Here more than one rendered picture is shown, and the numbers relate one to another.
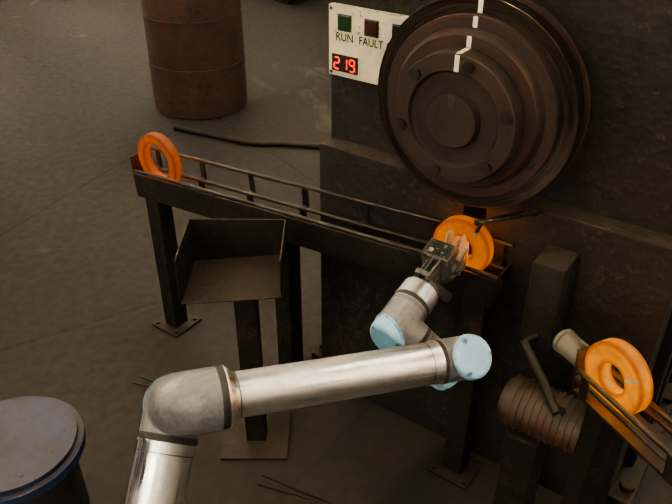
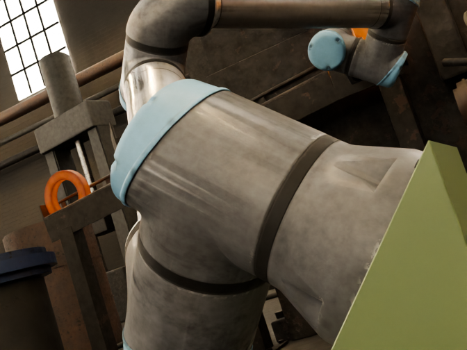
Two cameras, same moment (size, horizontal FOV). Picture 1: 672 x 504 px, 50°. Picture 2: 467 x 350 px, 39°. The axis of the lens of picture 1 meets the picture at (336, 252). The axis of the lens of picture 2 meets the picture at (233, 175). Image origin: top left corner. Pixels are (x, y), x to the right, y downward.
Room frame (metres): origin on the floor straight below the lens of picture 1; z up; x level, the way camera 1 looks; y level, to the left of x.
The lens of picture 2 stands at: (-0.17, 0.48, 0.30)
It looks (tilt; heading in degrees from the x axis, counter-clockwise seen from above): 7 degrees up; 348
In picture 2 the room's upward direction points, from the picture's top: 18 degrees counter-clockwise
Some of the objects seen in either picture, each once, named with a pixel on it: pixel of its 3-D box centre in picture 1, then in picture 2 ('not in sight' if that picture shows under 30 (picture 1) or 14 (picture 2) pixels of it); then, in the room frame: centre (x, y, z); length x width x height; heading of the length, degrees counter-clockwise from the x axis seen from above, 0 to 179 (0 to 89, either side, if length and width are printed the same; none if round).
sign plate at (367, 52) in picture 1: (372, 47); not in sight; (1.78, -0.09, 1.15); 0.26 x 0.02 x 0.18; 55
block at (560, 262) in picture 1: (549, 297); (443, 37); (1.37, -0.51, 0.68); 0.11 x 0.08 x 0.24; 145
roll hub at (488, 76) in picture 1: (455, 117); not in sight; (1.41, -0.25, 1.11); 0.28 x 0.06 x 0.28; 55
